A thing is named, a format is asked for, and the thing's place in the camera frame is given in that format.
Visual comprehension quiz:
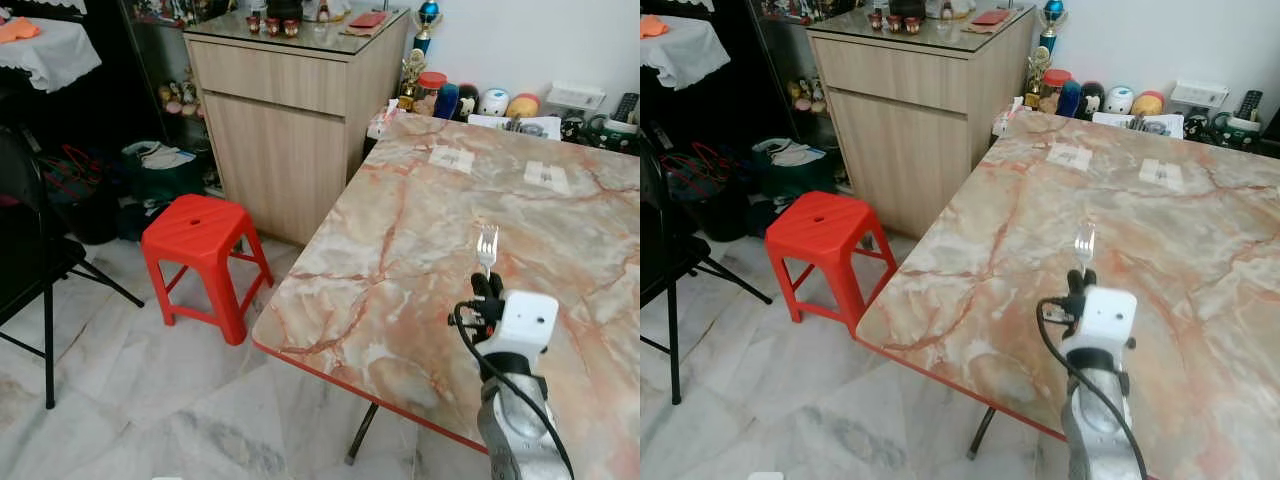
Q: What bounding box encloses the white paper napkin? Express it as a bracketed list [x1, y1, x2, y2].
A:
[523, 160, 573, 196]
[428, 145, 476, 174]
[1046, 142, 1094, 171]

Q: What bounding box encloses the dark metal table leg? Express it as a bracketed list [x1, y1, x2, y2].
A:
[345, 402, 382, 467]
[967, 405, 1000, 461]

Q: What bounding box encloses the white printed paper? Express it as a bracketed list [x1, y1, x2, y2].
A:
[1092, 111, 1186, 139]
[468, 113, 563, 141]

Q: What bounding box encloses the black folding chair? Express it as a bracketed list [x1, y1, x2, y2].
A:
[640, 130, 773, 406]
[0, 125, 146, 410]

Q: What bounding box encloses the jar with red lid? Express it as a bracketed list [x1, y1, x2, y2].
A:
[1040, 68, 1072, 113]
[416, 71, 448, 116]

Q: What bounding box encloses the small gold trophy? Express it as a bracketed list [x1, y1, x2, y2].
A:
[1022, 45, 1053, 109]
[398, 48, 429, 111]

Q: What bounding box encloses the light wooden cabinet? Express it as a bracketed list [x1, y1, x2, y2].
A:
[806, 5, 1038, 240]
[184, 8, 413, 247]

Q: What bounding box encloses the red plastic stool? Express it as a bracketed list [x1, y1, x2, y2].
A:
[141, 194, 275, 347]
[765, 191, 898, 338]

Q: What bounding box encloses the blue and gold trophy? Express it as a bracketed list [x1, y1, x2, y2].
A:
[415, 0, 443, 56]
[1040, 0, 1067, 54]

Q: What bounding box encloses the dark green bag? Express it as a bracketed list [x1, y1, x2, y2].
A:
[122, 140, 209, 201]
[752, 137, 837, 198]

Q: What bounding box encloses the white cloth covered table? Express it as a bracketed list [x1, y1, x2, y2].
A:
[640, 15, 731, 91]
[0, 17, 103, 93]

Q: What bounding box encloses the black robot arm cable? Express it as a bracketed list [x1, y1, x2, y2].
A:
[448, 299, 576, 480]
[1035, 296, 1151, 480]

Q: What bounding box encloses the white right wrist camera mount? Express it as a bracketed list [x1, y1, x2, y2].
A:
[495, 291, 560, 359]
[1082, 286, 1139, 353]

